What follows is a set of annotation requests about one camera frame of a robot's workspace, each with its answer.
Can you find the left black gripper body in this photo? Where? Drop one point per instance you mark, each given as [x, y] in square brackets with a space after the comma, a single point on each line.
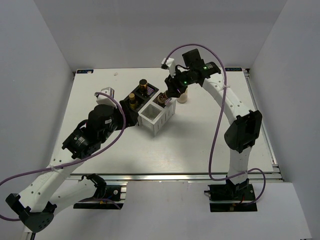
[117, 123]

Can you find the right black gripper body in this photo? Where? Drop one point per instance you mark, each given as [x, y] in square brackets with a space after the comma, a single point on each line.
[188, 80]

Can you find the yellow bottle gold cap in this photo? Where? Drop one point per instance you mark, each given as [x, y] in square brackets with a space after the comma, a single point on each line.
[132, 101]

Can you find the white bottle yellow cap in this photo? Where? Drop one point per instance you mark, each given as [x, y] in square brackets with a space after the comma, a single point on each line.
[183, 98]

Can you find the amber bottle orange cap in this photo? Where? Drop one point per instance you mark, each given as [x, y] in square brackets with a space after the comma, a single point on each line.
[143, 87]

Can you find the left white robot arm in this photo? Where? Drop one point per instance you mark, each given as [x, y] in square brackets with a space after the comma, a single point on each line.
[37, 205]

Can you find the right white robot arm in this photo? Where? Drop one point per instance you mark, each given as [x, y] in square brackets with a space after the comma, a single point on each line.
[244, 123]

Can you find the black two-slot organizer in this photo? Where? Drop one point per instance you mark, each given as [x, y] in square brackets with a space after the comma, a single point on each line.
[141, 100]

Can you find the white two-slot organizer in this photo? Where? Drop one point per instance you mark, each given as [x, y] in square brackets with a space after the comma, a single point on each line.
[154, 115]

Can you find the right blue table sticker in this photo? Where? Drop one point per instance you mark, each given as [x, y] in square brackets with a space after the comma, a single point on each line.
[233, 69]

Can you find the blue table sticker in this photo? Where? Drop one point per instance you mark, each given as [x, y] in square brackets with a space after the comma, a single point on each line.
[233, 69]
[84, 71]

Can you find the left blue table sticker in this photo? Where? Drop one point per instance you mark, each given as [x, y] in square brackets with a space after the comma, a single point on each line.
[84, 71]

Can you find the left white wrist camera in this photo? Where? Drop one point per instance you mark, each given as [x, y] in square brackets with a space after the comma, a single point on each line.
[106, 97]

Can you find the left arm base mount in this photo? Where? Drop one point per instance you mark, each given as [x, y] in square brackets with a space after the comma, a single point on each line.
[107, 196]

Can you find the aluminium table front rail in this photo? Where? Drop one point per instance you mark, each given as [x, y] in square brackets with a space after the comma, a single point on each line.
[177, 177]

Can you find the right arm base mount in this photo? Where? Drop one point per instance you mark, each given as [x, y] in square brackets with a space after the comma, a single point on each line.
[231, 198]

